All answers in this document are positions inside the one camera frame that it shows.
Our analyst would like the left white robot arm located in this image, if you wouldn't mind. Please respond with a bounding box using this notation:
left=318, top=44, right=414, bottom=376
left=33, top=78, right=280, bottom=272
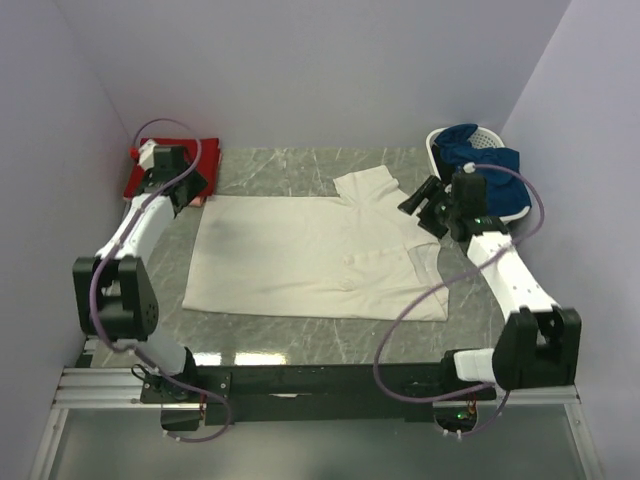
left=72, top=140, right=207, bottom=402

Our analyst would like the folded pink t shirt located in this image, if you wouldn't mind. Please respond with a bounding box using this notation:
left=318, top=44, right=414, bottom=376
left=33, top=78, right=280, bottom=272
left=123, top=196, right=207, bottom=208

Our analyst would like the crumpled blue t shirt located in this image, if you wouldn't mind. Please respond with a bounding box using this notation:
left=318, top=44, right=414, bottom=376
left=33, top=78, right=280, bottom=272
left=433, top=122, right=532, bottom=219

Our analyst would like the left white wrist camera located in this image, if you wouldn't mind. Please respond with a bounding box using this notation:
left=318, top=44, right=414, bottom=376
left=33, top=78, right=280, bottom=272
left=129, top=139, right=158, bottom=171

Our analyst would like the white plastic laundry basket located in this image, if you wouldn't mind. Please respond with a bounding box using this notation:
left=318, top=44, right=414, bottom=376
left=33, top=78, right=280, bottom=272
left=425, top=126, right=531, bottom=226

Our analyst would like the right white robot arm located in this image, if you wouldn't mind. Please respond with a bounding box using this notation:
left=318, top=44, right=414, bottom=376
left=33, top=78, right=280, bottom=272
left=398, top=173, right=582, bottom=399

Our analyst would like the cream white t shirt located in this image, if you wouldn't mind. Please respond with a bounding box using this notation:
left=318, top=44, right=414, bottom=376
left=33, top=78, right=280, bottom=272
left=183, top=166, right=442, bottom=321

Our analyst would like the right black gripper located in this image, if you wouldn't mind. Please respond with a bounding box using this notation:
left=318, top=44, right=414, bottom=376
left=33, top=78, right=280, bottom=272
left=398, top=175, right=460, bottom=240

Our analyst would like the folded red t shirt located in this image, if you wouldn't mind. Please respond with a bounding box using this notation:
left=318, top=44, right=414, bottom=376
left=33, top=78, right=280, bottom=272
left=123, top=137, right=221, bottom=203

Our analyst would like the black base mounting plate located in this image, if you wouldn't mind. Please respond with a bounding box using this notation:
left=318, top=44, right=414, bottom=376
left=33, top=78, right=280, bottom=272
left=140, top=360, right=497, bottom=431

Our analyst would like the aluminium extrusion rail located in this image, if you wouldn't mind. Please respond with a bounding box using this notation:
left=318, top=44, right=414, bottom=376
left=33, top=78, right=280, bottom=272
left=52, top=367, right=581, bottom=410

